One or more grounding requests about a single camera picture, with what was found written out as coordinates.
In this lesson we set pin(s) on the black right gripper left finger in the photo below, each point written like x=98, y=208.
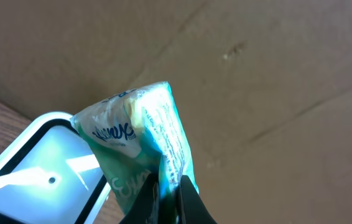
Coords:
x=145, y=209

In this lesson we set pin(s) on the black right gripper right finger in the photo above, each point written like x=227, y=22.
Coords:
x=190, y=208

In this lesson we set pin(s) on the small teal tissue pack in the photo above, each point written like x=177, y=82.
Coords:
x=134, y=134

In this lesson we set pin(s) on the white barcode scanner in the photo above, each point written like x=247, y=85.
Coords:
x=48, y=174

